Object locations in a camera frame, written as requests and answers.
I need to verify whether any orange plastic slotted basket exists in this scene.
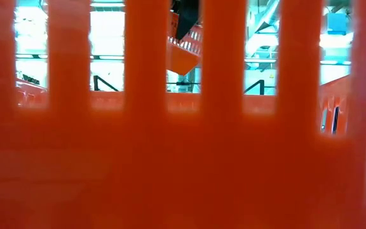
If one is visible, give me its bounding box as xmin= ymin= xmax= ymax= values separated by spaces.
xmin=166 ymin=11 xmax=203 ymax=77

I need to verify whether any red plastic slotted basket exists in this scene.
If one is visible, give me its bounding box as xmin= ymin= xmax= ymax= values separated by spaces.
xmin=0 ymin=0 xmax=366 ymax=229

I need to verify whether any long horizontal crossbar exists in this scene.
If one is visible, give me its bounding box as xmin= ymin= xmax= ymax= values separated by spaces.
xmin=15 ymin=53 xmax=352 ymax=66

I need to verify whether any black background rig frame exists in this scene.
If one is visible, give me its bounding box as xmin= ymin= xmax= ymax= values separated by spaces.
xmin=166 ymin=81 xmax=201 ymax=87

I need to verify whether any silver spiral ceiling duct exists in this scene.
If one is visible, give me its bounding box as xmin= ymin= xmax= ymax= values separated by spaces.
xmin=246 ymin=0 xmax=281 ymax=69

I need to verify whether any black frame wooden shelf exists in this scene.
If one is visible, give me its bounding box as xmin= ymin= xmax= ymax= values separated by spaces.
xmin=93 ymin=75 xmax=266 ymax=96

